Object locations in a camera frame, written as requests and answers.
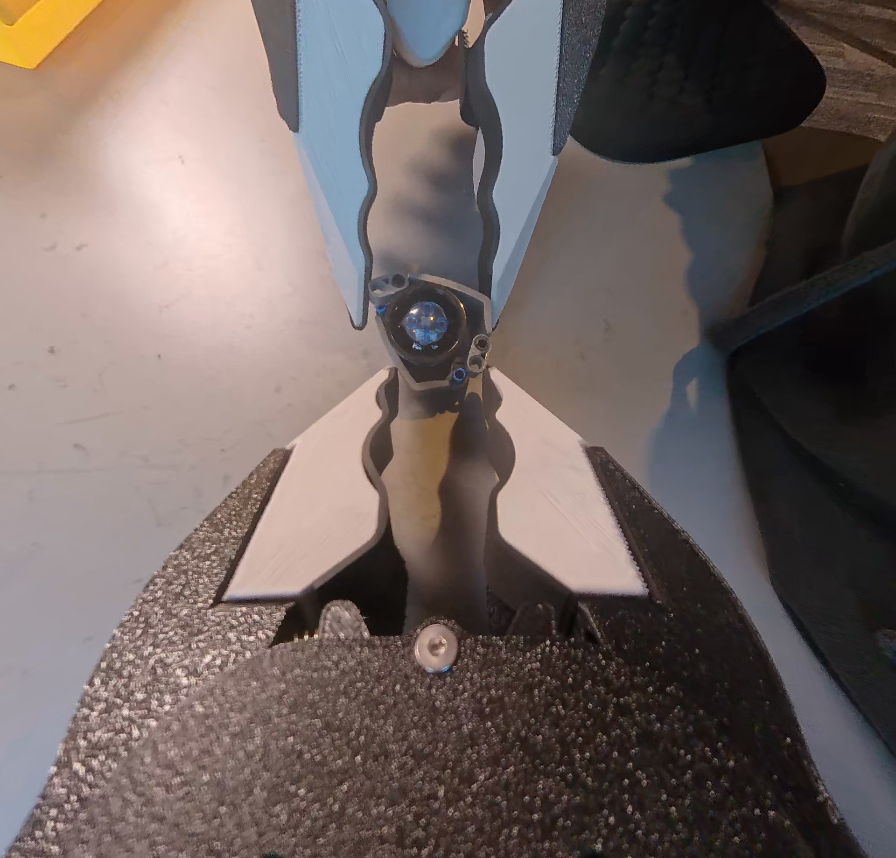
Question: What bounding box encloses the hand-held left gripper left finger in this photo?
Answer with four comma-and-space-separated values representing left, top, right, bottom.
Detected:
223, 368, 393, 603

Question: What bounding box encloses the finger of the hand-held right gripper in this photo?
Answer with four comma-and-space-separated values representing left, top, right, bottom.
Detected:
294, 0, 393, 330
476, 0, 567, 330

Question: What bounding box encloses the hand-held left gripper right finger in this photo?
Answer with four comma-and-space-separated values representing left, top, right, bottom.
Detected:
488, 368, 648, 600

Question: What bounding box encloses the grey angled toy frame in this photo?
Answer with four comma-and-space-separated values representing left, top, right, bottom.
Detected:
367, 272, 494, 391

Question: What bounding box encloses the grey desk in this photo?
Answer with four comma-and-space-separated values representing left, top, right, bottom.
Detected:
0, 0, 883, 845

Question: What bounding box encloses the person's right hand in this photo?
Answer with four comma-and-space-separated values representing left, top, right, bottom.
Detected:
381, 53, 466, 107

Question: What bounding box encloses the yellow plastic bin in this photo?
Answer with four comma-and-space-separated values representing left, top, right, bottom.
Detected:
0, 0, 141, 69

